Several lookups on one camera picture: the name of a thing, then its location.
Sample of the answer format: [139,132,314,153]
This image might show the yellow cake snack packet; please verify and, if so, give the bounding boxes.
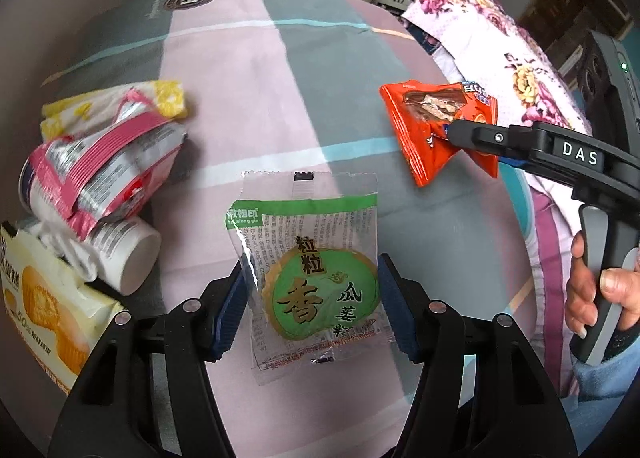
[0,220,126,399]

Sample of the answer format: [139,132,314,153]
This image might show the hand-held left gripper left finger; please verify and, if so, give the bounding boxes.
[47,260,246,458]

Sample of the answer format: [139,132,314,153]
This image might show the pink silver foil wrapper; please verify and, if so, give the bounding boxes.
[20,88,187,241]

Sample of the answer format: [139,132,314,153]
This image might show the floral pink quilt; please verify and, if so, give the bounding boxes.
[400,0,596,399]

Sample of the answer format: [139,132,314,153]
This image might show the dark blue bed base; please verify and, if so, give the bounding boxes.
[407,20,441,56]

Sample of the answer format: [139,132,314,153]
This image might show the person's right hand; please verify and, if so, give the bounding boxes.
[565,229,640,339]

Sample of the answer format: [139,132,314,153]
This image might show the person's blue jeans leg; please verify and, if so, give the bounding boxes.
[565,353,640,439]

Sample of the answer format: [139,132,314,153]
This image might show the yellow white tissue wrapper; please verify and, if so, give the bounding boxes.
[40,80,191,141]

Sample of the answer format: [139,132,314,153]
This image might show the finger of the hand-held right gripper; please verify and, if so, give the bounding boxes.
[467,150,538,175]
[446,120,536,159]

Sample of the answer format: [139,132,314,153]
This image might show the clear green pastry packet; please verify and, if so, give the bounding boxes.
[227,169,396,386]

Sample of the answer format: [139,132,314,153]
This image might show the orange snack wrapper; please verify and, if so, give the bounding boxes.
[379,80,501,188]

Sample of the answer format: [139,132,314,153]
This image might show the white plastic bottle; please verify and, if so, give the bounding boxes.
[87,215,162,296]

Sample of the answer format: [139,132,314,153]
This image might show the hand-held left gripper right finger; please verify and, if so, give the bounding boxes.
[376,253,578,458]

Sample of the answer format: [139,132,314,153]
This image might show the teal plastic bin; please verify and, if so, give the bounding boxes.
[497,163,538,319]

